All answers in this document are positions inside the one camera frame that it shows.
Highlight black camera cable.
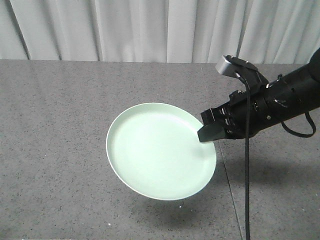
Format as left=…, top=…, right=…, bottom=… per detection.
left=234, top=72, right=252, bottom=240

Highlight white pleated curtain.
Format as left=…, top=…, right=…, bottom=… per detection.
left=0, top=0, right=320, bottom=64

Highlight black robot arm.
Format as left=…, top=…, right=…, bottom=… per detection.
left=197, top=50, right=320, bottom=142

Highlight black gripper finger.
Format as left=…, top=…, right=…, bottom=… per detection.
left=197, top=123, right=226, bottom=143
left=200, top=107, right=220, bottom=125

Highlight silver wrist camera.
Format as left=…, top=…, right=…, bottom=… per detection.
left=215, top=55, right=236, bottom=78

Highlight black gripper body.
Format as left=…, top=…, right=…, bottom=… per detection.
left=217, top=86, right=269, bottom=140

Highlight light green round plate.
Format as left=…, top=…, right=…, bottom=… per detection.
left=105, top=102, right=217, bottom=201

